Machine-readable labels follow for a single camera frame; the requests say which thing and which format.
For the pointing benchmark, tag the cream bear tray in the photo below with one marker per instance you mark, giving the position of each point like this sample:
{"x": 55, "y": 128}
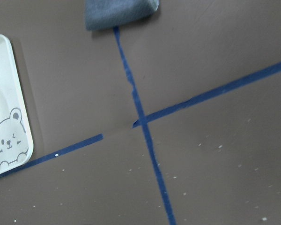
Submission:
{"x": 16, "y": 142}

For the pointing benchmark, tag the grey folded cloth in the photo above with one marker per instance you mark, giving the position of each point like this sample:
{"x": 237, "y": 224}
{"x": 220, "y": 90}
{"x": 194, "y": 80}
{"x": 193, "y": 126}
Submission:
{"x": 105, "y": 14}

